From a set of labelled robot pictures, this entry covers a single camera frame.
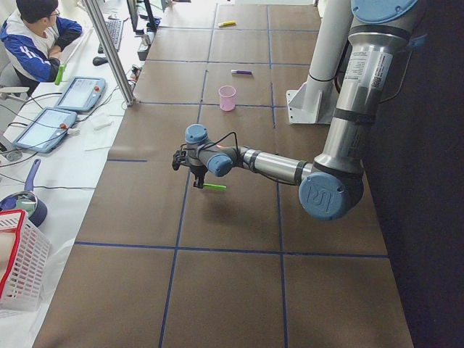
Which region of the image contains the black keyboard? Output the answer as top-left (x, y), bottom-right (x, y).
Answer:
top-left (105, 19), bottom-right (124, 51)

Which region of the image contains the black computer mouse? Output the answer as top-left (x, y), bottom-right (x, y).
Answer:
top-left (92, 57), bottom-right (108, 67)

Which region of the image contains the blue saucepan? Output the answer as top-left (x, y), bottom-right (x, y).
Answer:
top-left (1, 159), bottom-right (48, 227)

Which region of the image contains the purple highlighter pen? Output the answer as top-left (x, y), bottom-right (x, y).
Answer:
top-left (231, 70), bottom-right (253, 76)

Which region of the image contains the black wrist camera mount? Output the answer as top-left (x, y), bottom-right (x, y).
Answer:
top-left (171, 147), bottom-right (190, 171)

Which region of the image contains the pink mesh pen holder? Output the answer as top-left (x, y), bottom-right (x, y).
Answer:
top-left (218, 86), bottom-right (236, 112)

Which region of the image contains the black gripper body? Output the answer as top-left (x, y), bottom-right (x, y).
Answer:
top-left (190, 164), bottom-right (207, 180)

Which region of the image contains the green highlighter pen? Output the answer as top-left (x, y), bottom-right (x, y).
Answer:
top-left (203, 183), bottom-right (227, 191)

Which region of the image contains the white plastic basket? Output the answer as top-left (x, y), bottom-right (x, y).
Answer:
top-left (1, 210), bottom-right (51, 318)

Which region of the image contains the aluminium frame post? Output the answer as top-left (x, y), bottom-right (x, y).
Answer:
top-left (83, 0), bottom-right (136, 107)

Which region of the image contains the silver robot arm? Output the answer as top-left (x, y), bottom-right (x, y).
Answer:
top-left (172, 1), bottom-right (426, 220)

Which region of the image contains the blue teach pendant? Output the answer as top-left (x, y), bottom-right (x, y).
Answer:
top-left (54, 76), bottom-right (106, 112)
top-left (12, 107), bottom-right (78, 153)

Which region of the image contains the white pillar with base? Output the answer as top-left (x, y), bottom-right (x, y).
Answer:
top-left (286, 0), bottom-right (353, 124)

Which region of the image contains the seated person blue jacket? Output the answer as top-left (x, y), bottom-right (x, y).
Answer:
top-left (1, 0), bottom-right (83, 95)

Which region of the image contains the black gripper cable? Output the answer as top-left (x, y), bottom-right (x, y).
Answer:
top-left (179, 131), bottom-right (312, 186)

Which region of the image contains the far blue teach pendant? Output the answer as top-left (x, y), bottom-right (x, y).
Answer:
top-left (54, 76), bottom-right (106, 112)

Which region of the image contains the yellow highlighter pen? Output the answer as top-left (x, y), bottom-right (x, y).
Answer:
top-left (218, 20), bottom-right (236, 28)

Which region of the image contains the near blue teach pendant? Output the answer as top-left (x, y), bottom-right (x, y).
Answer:
top-left (12, 107), bottom-right (78, 153)

